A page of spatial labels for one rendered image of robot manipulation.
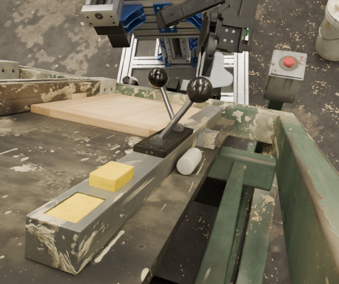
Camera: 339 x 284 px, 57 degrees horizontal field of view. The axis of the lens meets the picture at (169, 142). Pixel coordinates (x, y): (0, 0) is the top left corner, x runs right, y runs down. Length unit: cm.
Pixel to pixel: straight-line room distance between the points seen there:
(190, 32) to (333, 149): 114
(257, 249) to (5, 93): 87
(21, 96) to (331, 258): 72
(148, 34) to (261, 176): 104
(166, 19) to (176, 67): 157
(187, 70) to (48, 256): 190
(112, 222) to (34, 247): 7
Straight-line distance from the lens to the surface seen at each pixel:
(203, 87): 44
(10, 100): 81
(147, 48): 227
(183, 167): 51
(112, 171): 34
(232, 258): 102
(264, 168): 84
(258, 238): 114
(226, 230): 49
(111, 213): 31
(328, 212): 37
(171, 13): 56
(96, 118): 76
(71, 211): 29
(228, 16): 56
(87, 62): 263
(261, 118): 115
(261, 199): 116
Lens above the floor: 191
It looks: 65 degrees down
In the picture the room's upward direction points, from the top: 20 degrees counter-clockwise
